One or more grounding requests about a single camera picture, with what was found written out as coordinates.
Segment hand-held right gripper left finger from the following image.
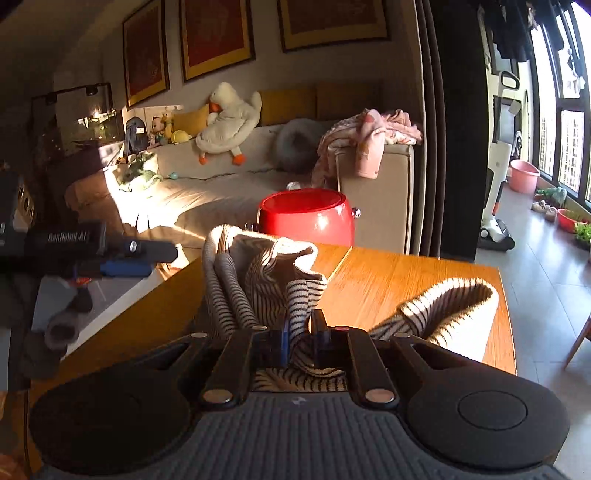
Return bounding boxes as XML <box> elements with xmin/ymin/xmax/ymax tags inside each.
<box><xmin>154</xmin><ymin>322</ymin><xmax>293</xmax><ymax>409</ymax></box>

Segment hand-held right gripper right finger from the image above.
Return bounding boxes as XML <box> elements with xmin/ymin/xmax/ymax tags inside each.
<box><xmin>308</xmin><ymin>310</ymin><xmax>444</xmax><ymax>409</ymax></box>

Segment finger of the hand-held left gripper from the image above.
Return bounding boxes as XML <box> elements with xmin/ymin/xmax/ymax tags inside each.
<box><xmin>105</xmin><ymin>237</ymin><xmax>179</xmax><ymax>267</ymax></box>
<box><xmin>73</xmin><ymin>260</ymin><xmax>154</xmax><ymax>280</ymax></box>

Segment striped knit garment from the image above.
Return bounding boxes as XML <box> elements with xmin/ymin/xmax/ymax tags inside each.
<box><xmin>202</xmin><ymin>224</ymin><xmax>500</xmax><ymax>393</ymax></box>

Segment pink clothes pile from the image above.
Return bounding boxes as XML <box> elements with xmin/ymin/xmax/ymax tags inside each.
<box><xmin>311</xmin><ymin>108</ymin><xmax>424</xmax><ymax>188</ymax></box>

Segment dark hanging clothes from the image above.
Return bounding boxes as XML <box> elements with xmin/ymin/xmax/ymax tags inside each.
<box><xmin>488</xmin><ymin>0</ymin><xmax>539</xmax><ymax>64</ymax></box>

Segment beige sofa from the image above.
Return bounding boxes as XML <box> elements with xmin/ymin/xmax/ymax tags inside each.
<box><xmin>65</xmin><ymin>83</ymin><xmax>416</xmax><ymax>256</ymax></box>

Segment green cloth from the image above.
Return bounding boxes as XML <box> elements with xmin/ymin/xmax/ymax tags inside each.
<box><xmin>115</xmin><ymin>151</ymin><xmax>164</xmax><ymax>188</ymax></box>

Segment blue grey backpack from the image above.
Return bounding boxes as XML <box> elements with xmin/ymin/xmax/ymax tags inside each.
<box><xmin>123</xmin><ymin>116</ymin><xmax>148</xmax><ymax>158</ymax></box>

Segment red round stool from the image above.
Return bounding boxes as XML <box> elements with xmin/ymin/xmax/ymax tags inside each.
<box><xmin>255</xmin><ymin>188</ymin><xmax>362</xmax><ymax>248</ymax></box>

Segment yellow plush toy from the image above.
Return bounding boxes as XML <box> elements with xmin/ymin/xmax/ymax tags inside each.
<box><xmin>161</xmin><ymin>109</ymin><xmax>193</xmax><ymax>145</ymax></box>

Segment small doll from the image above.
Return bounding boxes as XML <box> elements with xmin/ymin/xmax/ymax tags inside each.
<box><xmin>148</xmin><ymin>115</ymin><xmax>168</xmax><ymax>148</ymax></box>

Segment glass fish tank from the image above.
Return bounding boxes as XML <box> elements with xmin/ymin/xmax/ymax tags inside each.
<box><xmin>31</xmin><ymin>82</ymin><xmax>126</xmax><ymax>163</ymax></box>

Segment small yellow cushion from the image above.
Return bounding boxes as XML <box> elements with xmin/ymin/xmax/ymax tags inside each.
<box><xmin>172</xmin><ymin>105</ymin><xmax>211</xmax><ymax>140</ymax></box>

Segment white goose plush toy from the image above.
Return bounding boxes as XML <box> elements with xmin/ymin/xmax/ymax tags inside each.
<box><xmin>195</xmin><ymin>82</ymin><xmax>263</xmax><ymax>166</ymax></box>

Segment grey round cushion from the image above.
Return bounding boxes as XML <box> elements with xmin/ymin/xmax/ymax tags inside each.
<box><xmin>271</xmin><ymin>118</ymin><xmax>341</xmax><ymax>174</ymax></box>

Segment yellow back cushion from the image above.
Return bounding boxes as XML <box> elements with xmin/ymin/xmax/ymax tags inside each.
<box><xmin>257</xmin><ymin>88</ymin><xmax>317</xmax><ymax>127</ymax></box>
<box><xmin>316</xmin><ymin>83</ymin><xmax>385</xmax><ymax>122</ymax></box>

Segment narrow red framed picture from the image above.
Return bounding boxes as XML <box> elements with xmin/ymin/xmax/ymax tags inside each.
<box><xmin>122</xmin><ymin>0</ymin><xmax>171</xmax><ymax>110</ymax></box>

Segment dark brown curtain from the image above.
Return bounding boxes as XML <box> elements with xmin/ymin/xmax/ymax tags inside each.
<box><xmin>412</xmin><ymin>0</ymin><xmax>491</xmax><ymax>263</ymax></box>

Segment pair of shoes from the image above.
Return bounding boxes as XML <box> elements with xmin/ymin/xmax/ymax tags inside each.
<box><xmin>530</xmin><ymin>199</ymin><xmax>560</xmax><ymax>223</ymax></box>

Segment pink plastic basin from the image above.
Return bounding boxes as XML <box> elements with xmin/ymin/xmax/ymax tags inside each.
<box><xmin>509</xmin><ymin>159</ymin><xmax>541</xmax><ymax>195</ymax></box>

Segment wooden chair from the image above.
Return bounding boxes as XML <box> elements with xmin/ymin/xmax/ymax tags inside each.
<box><xmin>565</xmin><ymin>318</ymin><xmax>591</xmax><ymax>371</ymax></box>

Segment white floor washer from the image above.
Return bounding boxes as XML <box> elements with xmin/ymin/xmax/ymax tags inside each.
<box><xmin>477</xmin><ymin>69</ymin><xmax>526</xmax><ymax>253</ymax></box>

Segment red plastic basin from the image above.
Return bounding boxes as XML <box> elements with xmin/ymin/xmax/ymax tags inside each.
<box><xmin>556</xmin><ymin>208</ymin><xmax>590</xmax><ymax>234</ymax></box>

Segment wide red framed picture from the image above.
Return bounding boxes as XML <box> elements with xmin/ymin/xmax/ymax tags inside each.
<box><xmin>276</xmin><ymin>0</ymin><xmax>391</xmax><ymax>53</ymax></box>

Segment black framed window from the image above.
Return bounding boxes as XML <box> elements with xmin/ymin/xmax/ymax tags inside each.
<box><xmin>530</xmin><ymin>0</ymin><xmax>591</xmax><ymax>205</ymax></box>

